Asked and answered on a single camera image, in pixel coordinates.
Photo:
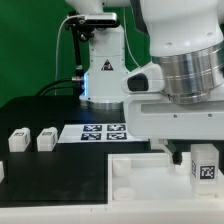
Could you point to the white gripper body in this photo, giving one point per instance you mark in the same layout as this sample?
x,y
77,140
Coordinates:
x,y
159,119

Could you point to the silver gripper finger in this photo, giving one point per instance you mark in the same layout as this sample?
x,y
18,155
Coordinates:
x,y
174,154

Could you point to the white square table top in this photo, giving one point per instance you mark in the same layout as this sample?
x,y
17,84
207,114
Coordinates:
x,y
152,177

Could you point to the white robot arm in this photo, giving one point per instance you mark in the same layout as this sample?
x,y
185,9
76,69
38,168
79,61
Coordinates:
x,y
179,94

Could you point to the white sheet with markers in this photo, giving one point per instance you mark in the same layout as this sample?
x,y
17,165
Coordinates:
x,y
83,133

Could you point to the white block left edge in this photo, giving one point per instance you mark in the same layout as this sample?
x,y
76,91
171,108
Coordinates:
x,y
1,171

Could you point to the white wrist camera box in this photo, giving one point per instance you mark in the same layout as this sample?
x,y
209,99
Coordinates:
x,y
146,79

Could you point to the white front rail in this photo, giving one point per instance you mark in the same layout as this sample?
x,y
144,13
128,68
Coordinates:
x,y
198,212

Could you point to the black camera on stand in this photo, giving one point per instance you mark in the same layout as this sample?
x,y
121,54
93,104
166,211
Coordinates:
x,y
82,27

